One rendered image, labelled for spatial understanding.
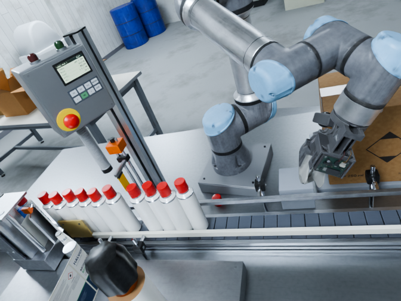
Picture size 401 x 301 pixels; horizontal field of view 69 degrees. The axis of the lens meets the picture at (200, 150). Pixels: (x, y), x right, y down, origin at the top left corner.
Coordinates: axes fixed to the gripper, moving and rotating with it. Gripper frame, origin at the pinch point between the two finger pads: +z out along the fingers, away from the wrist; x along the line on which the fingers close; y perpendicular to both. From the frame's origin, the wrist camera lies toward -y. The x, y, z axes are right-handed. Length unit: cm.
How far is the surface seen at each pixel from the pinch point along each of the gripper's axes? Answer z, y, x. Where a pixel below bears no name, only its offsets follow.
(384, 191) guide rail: -0.3, -3.0, 20.8
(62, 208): 40, 2, -65
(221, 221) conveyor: 28.9, -2.1, -13.8
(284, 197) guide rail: 11.7, -2.8, -0.1
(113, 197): 29, 1, -48
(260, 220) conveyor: 22.9, -1.8, -3.2
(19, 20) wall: 189, -402, -389
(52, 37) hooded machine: 188, -376, -313
